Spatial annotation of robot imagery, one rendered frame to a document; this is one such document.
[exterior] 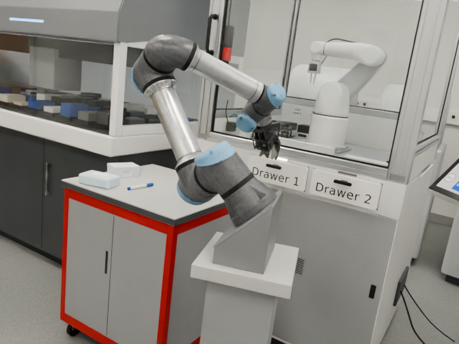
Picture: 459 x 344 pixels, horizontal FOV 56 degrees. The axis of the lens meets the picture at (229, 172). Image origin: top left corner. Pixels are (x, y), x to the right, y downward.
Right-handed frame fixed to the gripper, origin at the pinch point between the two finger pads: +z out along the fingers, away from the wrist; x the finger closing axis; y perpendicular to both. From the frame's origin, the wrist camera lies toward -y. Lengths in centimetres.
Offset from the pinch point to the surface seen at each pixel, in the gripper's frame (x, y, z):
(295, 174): 9.3, -1.3, 9.8
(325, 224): 25.9, 8.0, 26.4
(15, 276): -135, 81, 60
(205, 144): -40.6, -4.8, 7.4
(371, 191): 42.7, -1.7, 9.5
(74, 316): -62, 88, 38
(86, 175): -60, 49, -15
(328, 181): 24.4, -1.4, 9.7
